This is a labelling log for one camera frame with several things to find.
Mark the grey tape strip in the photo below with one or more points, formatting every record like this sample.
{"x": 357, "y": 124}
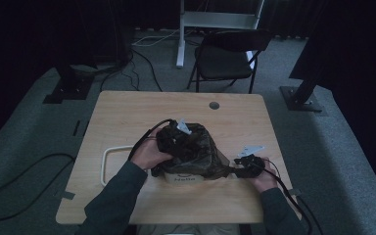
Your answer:
{"x": 66, "y": 195}
{"x": 295, "y": 192}

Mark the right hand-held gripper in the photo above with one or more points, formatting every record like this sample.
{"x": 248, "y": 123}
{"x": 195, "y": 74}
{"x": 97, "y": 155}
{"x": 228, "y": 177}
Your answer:
{"x": 249, "y": 163}

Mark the black stand base with post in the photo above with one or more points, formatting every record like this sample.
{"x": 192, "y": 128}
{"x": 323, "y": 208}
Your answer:
{"x": 302, "y": 98}

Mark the person's right hand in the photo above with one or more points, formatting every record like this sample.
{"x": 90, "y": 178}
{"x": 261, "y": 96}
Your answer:
{"x": 267, "y": 179}

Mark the grey table grommet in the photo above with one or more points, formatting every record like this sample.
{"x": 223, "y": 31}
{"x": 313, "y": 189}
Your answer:
{"x": 214, "y": 105}

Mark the cream trash bin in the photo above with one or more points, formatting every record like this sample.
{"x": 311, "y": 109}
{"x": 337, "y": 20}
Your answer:
{"x": 184, "y": 179}

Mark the person's left hand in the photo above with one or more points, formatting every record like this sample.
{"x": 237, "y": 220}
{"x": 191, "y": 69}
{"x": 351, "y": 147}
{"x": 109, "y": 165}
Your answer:
{"x": 148, "y": 155}

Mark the black garbage bag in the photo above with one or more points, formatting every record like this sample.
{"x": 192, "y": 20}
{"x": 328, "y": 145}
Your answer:
{"x": 199, "y": 153}

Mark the white metal stand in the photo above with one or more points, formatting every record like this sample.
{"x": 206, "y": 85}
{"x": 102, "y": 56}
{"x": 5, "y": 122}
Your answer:
{"x": 215, "y": 20}

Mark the black folding chair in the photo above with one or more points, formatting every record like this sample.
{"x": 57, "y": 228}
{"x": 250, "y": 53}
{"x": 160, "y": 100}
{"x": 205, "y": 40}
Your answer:
{"x": 223, "y": 63}

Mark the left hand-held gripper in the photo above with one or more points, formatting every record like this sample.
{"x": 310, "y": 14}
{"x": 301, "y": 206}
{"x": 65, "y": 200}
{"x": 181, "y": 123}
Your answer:
{"x": 176, "y": 138}

